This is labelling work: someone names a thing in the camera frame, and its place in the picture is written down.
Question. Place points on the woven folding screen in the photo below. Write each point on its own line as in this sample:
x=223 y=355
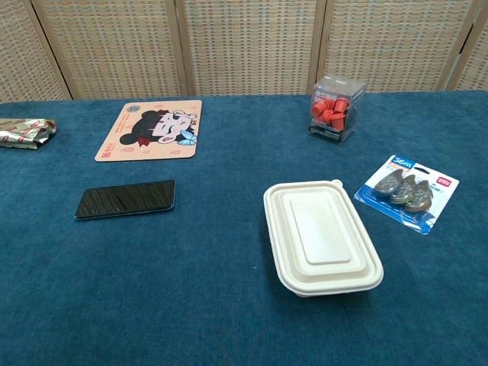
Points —
x=248 y=45

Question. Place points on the correction tape blister pack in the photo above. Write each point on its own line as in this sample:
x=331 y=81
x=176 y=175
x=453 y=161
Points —
x=408 y=192

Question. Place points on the crumpled foil snack wrapper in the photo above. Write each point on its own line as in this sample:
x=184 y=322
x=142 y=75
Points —
x=23 y=131

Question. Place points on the cream lidded food container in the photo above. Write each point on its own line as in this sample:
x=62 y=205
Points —
x=322 y=236

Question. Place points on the clear box of red pins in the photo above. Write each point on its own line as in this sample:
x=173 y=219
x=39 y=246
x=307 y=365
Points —
x=335 y=110

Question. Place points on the black smartphone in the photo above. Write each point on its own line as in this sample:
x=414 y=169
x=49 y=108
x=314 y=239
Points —
x=126 y=198

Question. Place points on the pink cartoon mouse pad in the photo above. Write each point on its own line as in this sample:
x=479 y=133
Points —
x=148 y=131

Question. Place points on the blue table cloth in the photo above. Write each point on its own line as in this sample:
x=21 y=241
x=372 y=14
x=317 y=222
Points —
x=190 y=286

